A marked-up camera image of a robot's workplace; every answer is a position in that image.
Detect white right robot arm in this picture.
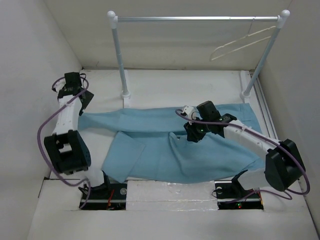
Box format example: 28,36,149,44
176,101,306,197

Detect light blue trousers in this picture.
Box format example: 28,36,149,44
78,107,265,184

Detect white clothes rack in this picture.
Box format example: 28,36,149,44
106,9,290,107

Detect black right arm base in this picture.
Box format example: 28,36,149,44
211,170,264,210

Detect white foam block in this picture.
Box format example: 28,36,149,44
126,180,218,212

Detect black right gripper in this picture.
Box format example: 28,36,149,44
183,115,211,143

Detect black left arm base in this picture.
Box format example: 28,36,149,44
79,182,128,211

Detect cream plastic hanger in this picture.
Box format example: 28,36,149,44
209,20,276,62

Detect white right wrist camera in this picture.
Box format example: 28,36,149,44
181,105,199,120

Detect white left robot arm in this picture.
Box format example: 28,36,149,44
44,72,112,199

